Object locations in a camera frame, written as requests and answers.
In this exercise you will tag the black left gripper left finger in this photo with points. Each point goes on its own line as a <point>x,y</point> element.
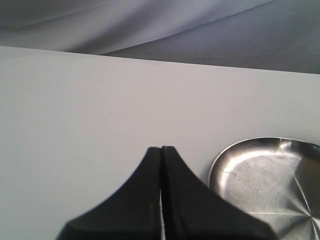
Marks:
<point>133,212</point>

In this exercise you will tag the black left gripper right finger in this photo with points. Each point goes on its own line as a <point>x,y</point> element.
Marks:
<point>191,211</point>

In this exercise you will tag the round stainless steel plate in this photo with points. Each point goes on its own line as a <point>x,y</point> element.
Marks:
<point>274,179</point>

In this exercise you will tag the grey backdrop cloth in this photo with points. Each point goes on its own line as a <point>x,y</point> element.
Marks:
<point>281,35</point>

